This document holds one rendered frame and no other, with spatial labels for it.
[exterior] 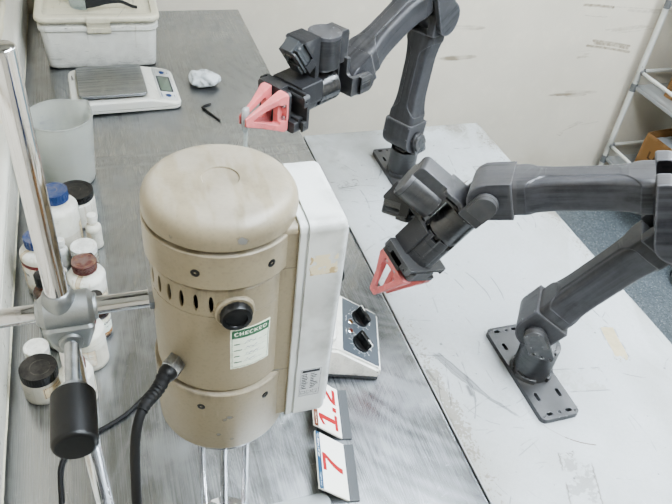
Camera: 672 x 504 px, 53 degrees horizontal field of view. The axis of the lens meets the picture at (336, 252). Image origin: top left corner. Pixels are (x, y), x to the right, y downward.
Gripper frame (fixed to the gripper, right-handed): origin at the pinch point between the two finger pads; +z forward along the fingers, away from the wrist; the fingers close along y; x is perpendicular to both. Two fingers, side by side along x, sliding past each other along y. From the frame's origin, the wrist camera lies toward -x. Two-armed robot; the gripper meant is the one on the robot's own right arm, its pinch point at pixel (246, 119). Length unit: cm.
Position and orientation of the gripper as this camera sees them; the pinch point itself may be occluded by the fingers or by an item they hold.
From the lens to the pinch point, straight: 109.9
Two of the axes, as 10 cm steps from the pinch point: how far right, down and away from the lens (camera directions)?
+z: -6.6, 4.5, -6.0
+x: -0.9, 7.5, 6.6
